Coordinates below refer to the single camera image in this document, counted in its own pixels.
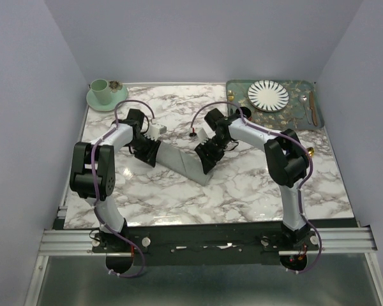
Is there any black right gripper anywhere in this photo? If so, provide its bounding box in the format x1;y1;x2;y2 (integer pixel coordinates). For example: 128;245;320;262
193;135;229;175

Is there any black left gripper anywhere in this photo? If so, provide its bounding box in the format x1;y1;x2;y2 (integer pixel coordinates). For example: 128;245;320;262
128;134;161;167

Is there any grey woven cloth napkin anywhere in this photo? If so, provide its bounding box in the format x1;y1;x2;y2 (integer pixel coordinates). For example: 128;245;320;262
156;142;213;186

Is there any gold spoon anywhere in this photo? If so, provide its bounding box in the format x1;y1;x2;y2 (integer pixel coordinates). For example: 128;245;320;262
307;147;315;157

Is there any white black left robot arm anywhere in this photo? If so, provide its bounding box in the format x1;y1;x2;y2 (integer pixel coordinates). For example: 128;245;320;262
70;108;161;252

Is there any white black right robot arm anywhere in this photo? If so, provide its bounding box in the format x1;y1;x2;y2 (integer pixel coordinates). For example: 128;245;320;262
195;107;312;250

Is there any red black tea cup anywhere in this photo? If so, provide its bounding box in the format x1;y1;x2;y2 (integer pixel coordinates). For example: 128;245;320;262
235;106;252;121

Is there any mint green floral plate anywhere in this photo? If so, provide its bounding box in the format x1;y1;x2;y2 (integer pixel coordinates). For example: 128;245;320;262
86;80;128;112

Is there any white blue striped plate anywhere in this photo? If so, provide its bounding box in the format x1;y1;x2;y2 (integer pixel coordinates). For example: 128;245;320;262
247;80;290;112

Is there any teal floral serving tray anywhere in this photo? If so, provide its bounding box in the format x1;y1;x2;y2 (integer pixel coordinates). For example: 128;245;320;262
226;80;324;131

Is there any mint green cup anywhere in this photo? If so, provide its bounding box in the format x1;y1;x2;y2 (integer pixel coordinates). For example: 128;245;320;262
90;79;112;105

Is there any silver spoon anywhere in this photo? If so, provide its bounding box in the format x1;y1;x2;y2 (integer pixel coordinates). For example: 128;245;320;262
298;94;312;124

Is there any brown wooden knife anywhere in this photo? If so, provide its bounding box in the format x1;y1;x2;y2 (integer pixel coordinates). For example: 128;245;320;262
309;91;318;126

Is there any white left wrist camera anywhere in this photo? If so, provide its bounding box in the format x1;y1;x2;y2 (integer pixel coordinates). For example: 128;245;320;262
145;124;167;140

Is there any gold fork green handle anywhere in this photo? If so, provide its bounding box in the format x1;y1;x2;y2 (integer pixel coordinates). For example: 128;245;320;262
227;90;235;115

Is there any black metal base frame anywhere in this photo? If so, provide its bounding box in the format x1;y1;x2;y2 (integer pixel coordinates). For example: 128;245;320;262
88;219;359;266

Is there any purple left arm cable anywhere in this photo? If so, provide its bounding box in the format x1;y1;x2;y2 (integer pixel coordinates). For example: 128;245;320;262
91;99;157;278

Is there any aluminium extrusion rail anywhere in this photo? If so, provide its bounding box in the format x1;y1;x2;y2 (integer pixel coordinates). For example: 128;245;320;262
38;227;377;257

